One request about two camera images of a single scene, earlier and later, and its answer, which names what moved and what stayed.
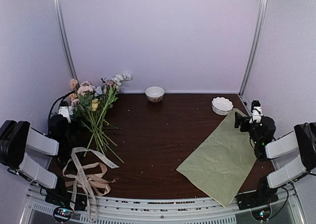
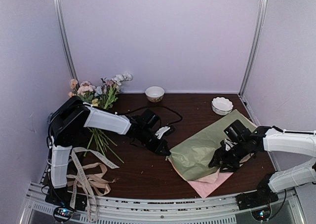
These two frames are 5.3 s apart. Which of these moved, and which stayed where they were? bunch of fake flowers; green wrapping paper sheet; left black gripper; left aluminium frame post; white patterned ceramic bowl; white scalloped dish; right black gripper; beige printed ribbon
Moved: left black gripper; right black gripper; green wrapping paper sheet
Stayed: white patterned ceramic bowl; bunch of fake flowers; white scalloped dish; beige printed ribbon; left aluminium frame post
